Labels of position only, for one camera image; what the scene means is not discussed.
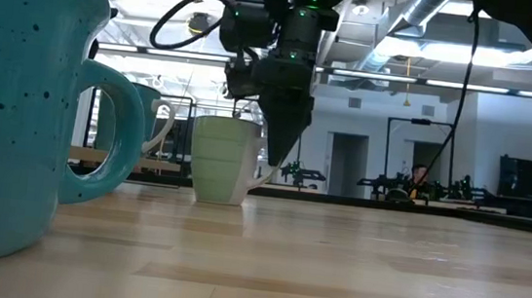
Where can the background computer monitor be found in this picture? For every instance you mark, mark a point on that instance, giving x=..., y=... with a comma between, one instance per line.
x=181, y=141

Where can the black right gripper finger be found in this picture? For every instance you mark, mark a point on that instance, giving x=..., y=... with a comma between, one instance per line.
x=288, y=122

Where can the seated person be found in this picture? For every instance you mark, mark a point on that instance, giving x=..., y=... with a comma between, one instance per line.
x=419, y=176

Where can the background black robot arm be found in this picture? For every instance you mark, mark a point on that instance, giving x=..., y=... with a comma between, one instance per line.
x=302, y=174
x=380, y=182
x=462, y=190

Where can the wooden shelf black metal frame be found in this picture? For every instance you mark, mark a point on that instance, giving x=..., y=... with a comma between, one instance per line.
x=162, y=163

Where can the long overhead light bar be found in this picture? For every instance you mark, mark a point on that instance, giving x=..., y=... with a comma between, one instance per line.
x=376, y=76

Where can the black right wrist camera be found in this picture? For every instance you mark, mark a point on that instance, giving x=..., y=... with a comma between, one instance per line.
x=240, y=80

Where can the black aluminium table frame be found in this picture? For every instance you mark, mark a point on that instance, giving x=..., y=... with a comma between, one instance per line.
x=339, y=200

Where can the large teal speckled mug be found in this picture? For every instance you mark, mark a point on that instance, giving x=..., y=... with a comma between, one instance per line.
x=4, y=119

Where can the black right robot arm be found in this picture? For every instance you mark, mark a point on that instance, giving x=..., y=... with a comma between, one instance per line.
x=528, y=13

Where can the black overhead camera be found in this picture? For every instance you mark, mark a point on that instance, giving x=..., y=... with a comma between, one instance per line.
x=200, y=23

